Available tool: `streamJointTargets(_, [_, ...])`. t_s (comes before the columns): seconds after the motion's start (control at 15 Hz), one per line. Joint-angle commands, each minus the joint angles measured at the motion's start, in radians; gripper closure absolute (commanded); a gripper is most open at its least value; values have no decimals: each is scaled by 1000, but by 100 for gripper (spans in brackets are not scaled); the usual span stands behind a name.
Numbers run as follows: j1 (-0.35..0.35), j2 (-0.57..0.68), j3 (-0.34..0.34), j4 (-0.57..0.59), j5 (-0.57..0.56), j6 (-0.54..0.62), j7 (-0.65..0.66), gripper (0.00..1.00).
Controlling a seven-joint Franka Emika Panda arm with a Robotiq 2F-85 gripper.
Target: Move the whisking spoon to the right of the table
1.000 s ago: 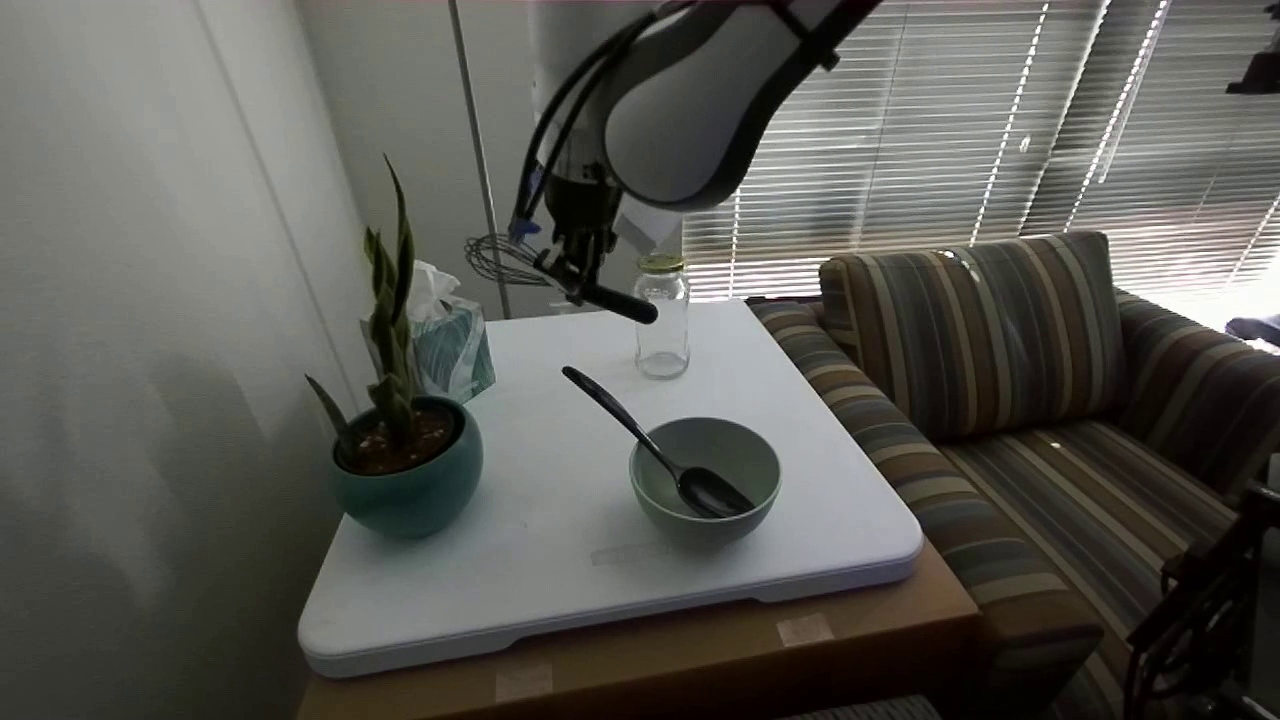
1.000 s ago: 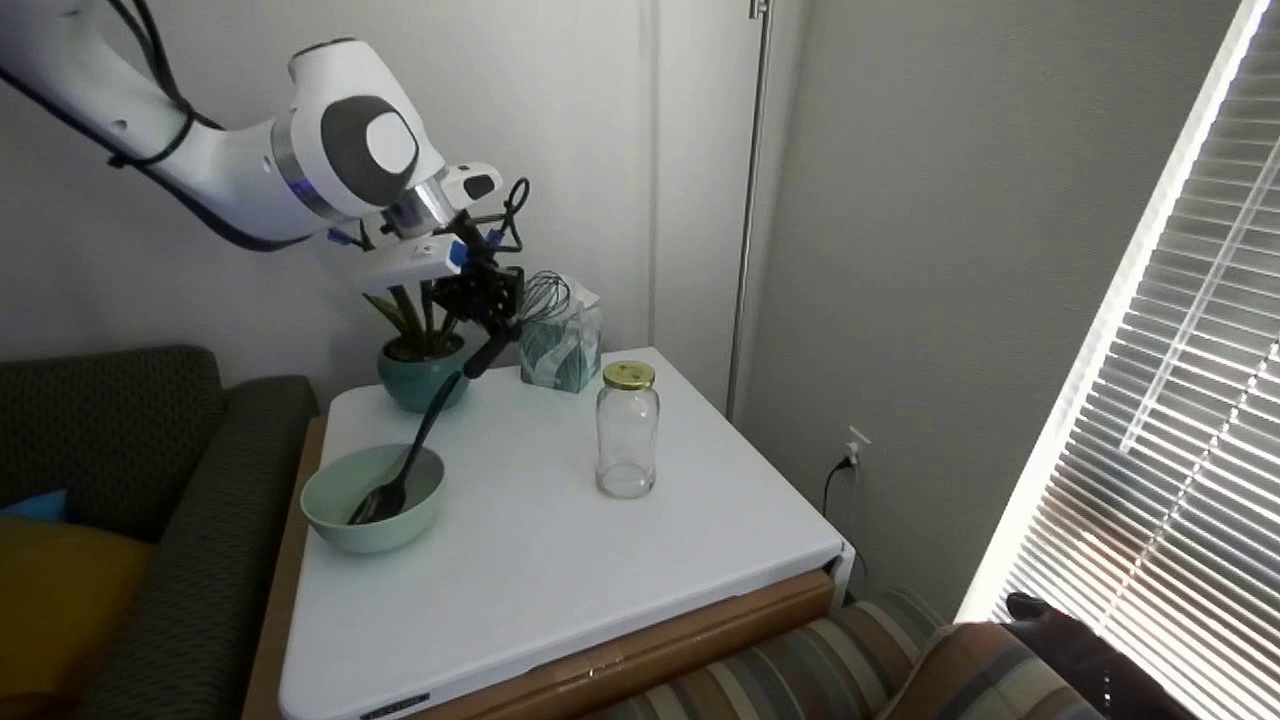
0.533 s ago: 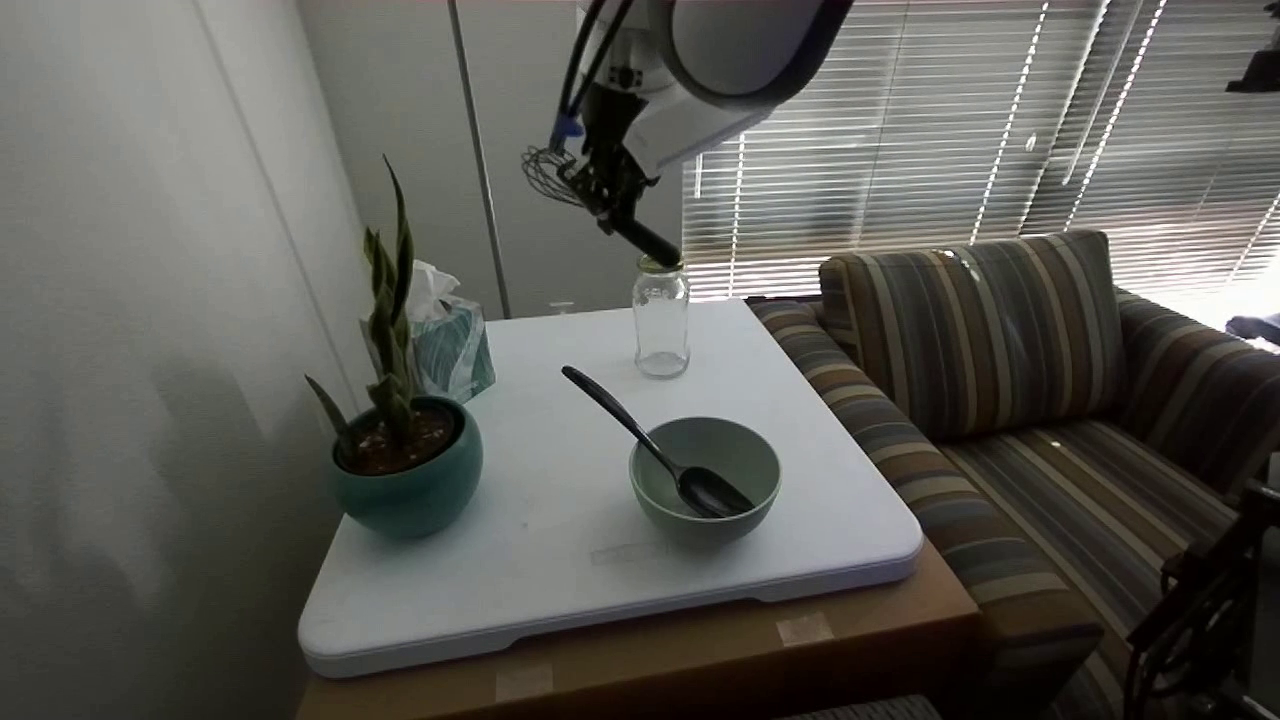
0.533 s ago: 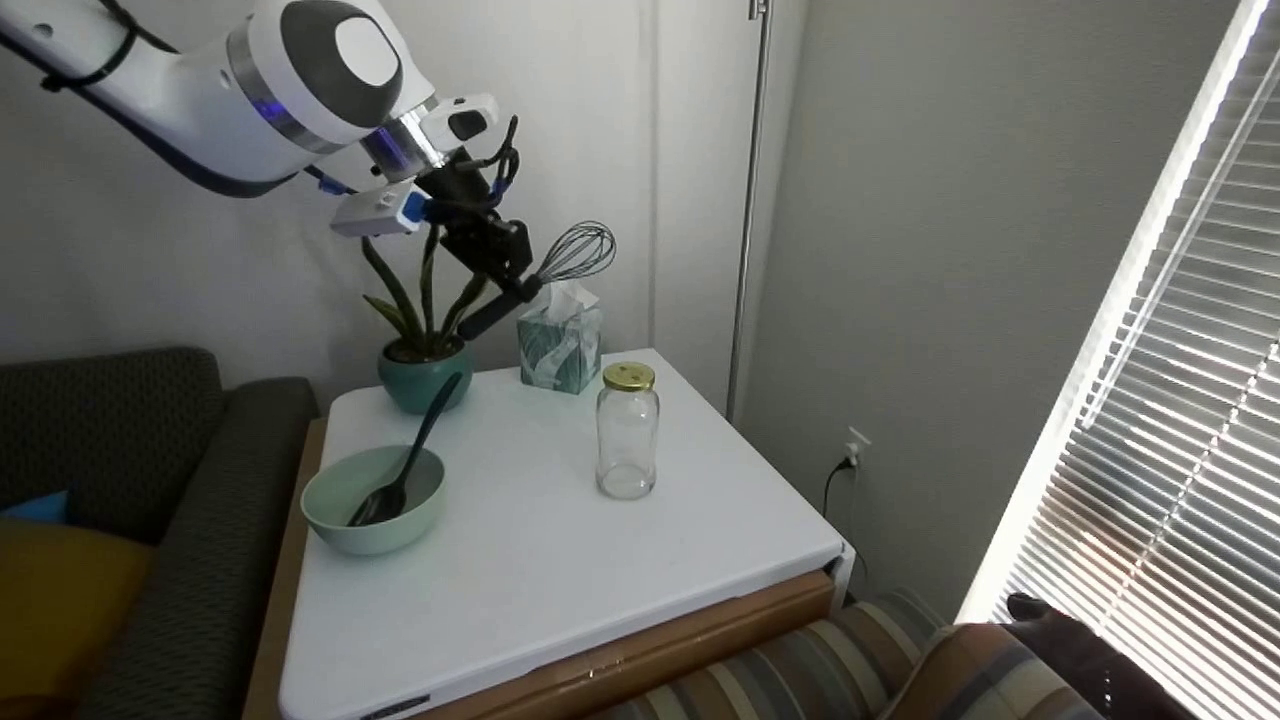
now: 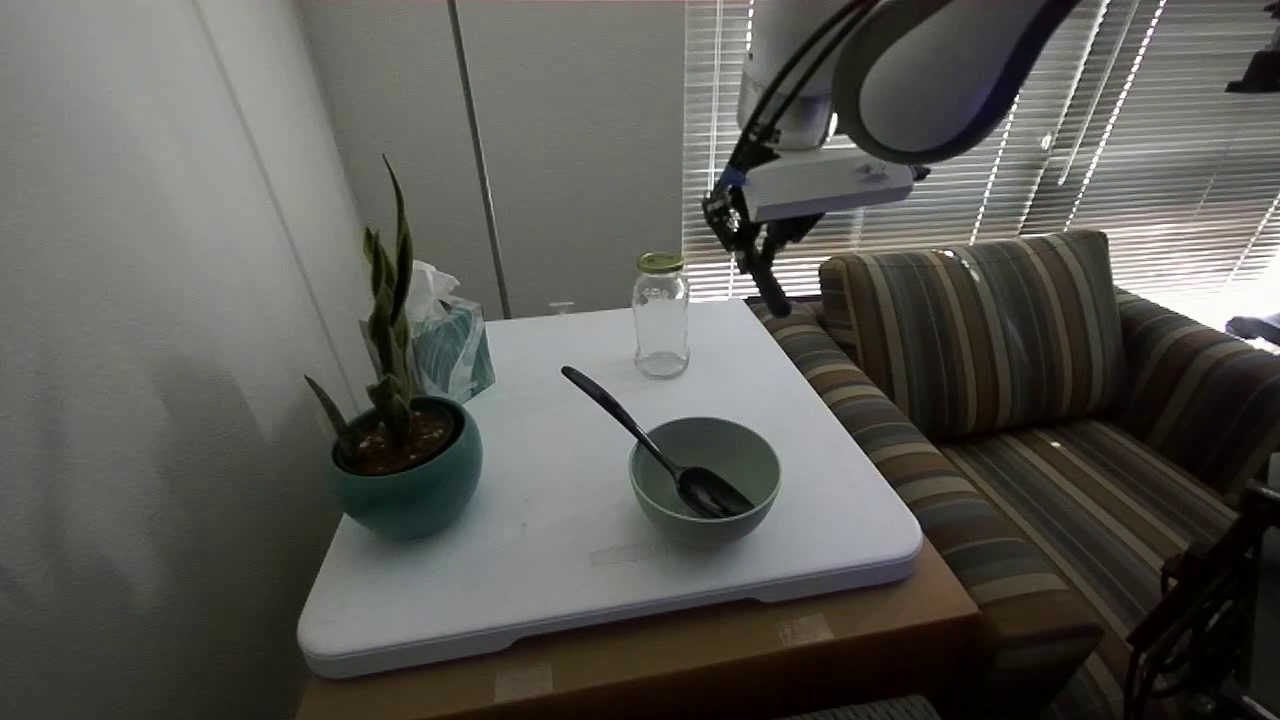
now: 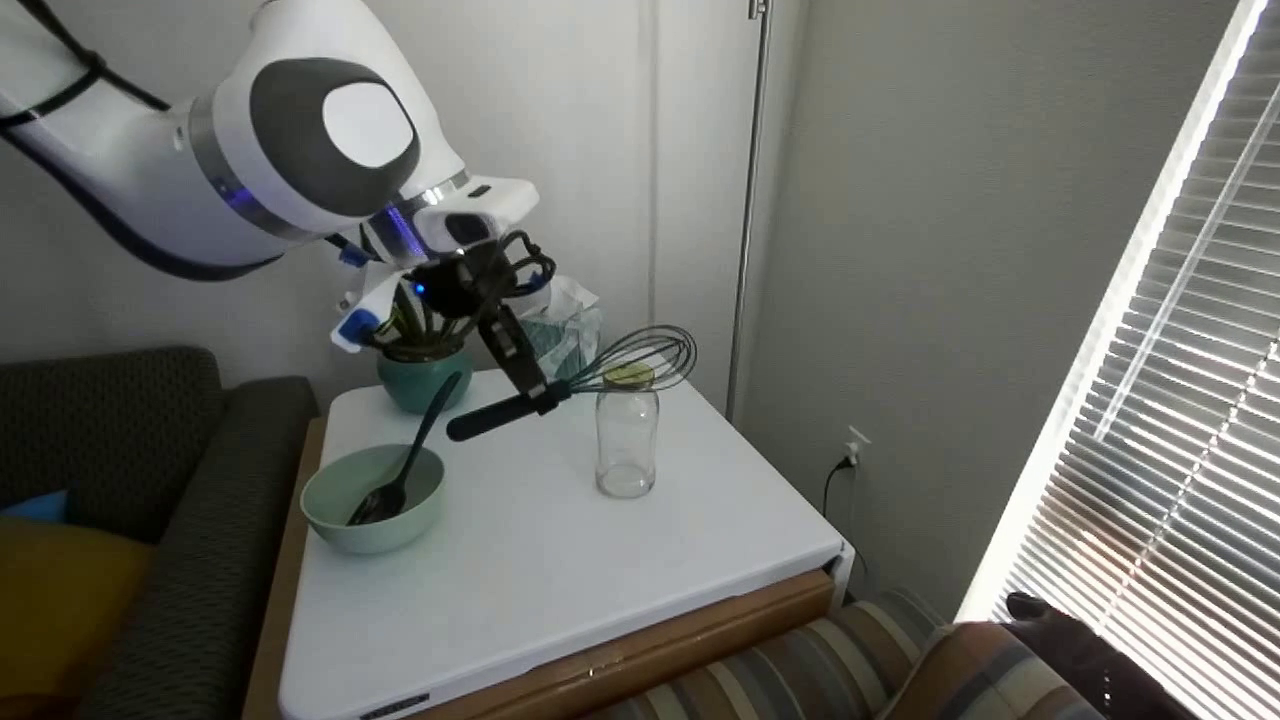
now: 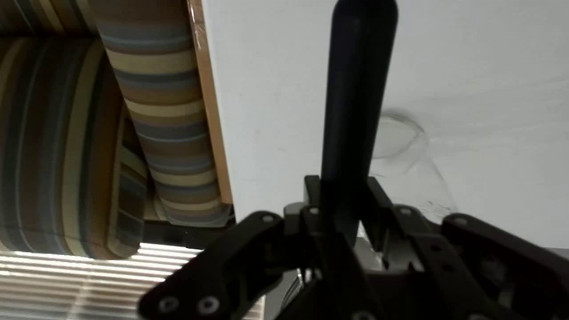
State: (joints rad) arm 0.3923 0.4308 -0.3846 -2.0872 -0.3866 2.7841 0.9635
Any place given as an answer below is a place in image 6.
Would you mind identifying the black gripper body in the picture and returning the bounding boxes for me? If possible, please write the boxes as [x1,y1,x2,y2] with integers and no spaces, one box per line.
[404,228,562,326]

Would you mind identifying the black handled metal whisk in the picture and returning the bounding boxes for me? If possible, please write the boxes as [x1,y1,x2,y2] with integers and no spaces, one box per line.
[444,320,702,444]

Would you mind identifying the black plastic spoon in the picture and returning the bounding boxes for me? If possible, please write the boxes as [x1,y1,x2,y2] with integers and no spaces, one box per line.
[349,367,469,529]

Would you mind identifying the teal patterned tissue box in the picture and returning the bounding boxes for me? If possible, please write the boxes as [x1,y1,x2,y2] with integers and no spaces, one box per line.
[518,277,604,392]

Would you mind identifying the snake plant in teal pot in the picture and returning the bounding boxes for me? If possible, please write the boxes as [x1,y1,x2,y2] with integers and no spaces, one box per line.
[372,281,479,417]

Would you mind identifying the glass jar with yellow lid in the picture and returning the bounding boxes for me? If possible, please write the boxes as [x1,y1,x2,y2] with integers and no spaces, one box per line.
[594,359,666,504]

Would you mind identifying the white table board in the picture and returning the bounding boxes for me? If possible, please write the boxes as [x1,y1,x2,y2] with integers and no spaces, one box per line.
[277,349,855,720]

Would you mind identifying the pale green bowl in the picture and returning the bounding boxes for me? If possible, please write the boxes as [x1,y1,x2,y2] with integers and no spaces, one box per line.
[296,441,453,558]

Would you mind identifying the thin vertical pole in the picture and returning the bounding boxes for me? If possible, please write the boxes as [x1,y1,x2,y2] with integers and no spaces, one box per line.
[719,0,773,392]

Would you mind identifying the wooden table base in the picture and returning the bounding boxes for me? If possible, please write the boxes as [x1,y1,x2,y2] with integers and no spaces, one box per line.
[240,411,840,720]

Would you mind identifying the dark grey sofa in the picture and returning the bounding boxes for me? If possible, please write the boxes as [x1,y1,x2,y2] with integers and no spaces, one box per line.
[0,342,325,720]

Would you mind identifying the striped sofa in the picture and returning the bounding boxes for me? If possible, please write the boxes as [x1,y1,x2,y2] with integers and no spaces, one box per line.
[584,596,1114,720]

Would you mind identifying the blue cushion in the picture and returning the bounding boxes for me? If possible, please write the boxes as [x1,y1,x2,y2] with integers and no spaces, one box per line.
[0,486,71,529]

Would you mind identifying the yellow cushion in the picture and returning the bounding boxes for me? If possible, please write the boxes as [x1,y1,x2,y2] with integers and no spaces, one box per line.
[0,517,160,712]

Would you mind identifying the dark brown throw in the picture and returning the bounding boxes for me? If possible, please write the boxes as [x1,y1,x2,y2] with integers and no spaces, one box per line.
[1006,588,1198,720]

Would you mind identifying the white window blinds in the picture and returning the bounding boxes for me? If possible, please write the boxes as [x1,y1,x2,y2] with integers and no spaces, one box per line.
[957,0,1280,720]

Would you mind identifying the dark power cable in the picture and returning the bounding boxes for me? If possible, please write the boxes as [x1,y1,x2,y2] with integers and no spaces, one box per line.
[816,453,855,529]

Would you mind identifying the white wall outlet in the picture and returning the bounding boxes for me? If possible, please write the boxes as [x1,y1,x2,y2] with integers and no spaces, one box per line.
[837,422,875,477]

